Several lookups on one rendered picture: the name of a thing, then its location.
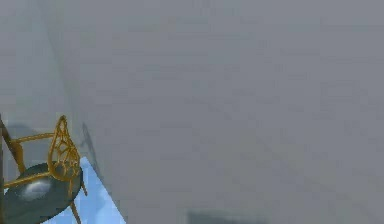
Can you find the gold chair with grey seat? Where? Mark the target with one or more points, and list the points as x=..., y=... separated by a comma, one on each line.
x=63, y=156

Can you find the brown wooden table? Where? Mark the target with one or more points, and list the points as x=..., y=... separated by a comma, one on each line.
x=1, y=156

